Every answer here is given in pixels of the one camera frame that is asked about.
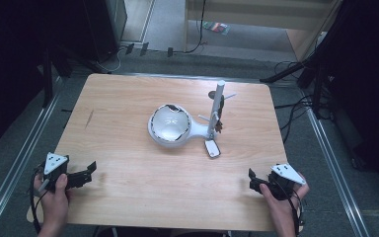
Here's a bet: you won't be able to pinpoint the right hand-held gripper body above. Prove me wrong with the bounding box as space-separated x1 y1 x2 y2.
264 163 307 201

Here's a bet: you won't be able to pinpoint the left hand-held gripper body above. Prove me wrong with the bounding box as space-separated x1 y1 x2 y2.
38 151 70 194

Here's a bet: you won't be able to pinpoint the silver car key keychain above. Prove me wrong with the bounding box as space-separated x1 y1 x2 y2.
204 111 222 159

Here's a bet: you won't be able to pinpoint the gingerbread man keychain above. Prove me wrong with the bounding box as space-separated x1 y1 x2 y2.
214 94 226 134

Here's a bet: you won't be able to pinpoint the white key holder with bowl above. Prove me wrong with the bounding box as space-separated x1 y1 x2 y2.
147 80 238 148

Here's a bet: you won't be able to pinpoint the person's right hand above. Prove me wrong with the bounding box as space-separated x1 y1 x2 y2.
259 179 311 226

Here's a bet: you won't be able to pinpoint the person's left hand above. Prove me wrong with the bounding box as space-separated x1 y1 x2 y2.
33 173 71 230

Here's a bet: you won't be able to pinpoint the black tripod stand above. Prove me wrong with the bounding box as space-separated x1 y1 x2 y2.
259 48 332 120

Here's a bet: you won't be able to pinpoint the black cabinet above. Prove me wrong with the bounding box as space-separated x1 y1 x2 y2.
81 0 128 63

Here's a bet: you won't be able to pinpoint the colourful packet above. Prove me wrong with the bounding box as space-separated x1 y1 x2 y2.
202 21 232 37

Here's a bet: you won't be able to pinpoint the wooden shelf unit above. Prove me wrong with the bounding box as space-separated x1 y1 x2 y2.
183 0 344 62

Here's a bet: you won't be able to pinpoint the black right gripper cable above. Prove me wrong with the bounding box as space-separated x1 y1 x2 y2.
277 184 306 237

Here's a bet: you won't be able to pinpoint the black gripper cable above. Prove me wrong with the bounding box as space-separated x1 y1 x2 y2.
277 184 306 237
29 169 45 235

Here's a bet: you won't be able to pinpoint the aluminium floor rail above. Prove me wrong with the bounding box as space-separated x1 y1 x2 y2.
305 108 372 237
0 78 63 237

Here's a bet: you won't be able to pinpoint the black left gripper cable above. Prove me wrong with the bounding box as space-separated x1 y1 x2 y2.
29 169 45 235

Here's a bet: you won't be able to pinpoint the black floor cables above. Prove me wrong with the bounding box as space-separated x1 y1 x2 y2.
273 59 314 145

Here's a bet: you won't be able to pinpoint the black upright stand post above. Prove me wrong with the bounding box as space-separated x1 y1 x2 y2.
41 48 54 109

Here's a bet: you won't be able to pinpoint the white floor cable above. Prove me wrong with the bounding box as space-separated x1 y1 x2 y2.
96 46 126 74

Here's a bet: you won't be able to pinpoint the black hanging cable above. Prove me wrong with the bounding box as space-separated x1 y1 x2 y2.
184 0 209 54

